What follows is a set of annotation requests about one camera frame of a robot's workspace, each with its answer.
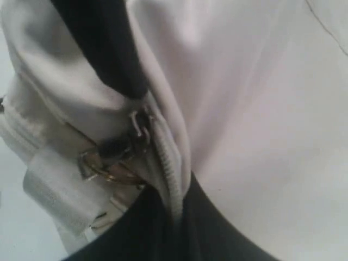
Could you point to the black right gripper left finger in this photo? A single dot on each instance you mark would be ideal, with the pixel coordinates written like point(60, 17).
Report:
point(102, 31)

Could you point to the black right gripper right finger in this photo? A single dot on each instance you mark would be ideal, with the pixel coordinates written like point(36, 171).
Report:
point(147, 232)

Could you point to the cream white duffel bag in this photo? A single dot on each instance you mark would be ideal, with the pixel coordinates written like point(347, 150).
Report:
point(248, 97)

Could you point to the metal key ring zipper pull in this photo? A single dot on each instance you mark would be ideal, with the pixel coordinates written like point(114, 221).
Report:
point(113, 159)

